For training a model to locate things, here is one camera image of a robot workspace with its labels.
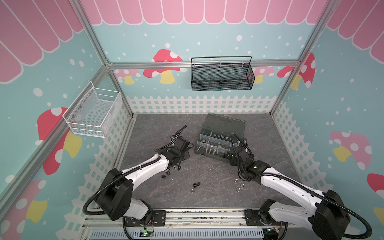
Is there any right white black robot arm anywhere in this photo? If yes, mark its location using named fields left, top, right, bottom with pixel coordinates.
left=228, top=133, right=373, bottom=240

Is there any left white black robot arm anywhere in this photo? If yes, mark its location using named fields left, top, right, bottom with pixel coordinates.
left=82, top=125, right=193, bottom=226

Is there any grey plastic organizer box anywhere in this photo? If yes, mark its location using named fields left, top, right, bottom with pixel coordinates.
left=194, top=113, right=246, bottom=165

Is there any black mesh wall basket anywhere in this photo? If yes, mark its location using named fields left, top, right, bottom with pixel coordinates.
left=191, top=56, right=256, bottom=92

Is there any white wire wall basket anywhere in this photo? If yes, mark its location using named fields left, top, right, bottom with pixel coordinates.
left=63, top=82, right=123, bottom=138

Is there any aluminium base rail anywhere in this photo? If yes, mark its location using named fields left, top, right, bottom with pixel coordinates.
left=90, top=203, right=315, bottom=231

